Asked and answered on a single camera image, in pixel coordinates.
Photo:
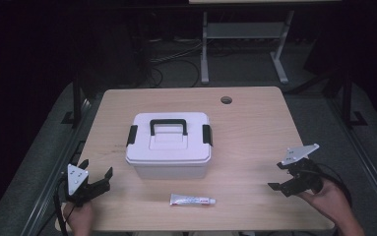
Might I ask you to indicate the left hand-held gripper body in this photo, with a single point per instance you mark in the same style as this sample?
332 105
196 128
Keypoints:
83 191

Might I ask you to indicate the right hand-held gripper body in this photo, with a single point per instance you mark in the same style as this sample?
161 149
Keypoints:
299 178

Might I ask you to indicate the white plastic storage box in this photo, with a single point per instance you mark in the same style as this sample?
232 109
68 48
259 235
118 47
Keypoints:
171 170

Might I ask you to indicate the white ointment tube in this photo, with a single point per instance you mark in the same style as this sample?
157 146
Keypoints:
189 199

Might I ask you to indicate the person's left hand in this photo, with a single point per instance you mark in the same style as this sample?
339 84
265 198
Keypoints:
79 218

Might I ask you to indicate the person's right hand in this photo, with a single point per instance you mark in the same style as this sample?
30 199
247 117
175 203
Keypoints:
325 201

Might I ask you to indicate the black metal stand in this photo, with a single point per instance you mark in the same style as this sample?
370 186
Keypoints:
348 101
77 101

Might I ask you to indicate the aluminium frame rail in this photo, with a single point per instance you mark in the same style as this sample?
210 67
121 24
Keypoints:
366 160
56 173

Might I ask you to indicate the grey metal desk frame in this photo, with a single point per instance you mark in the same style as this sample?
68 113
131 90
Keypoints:
241 31

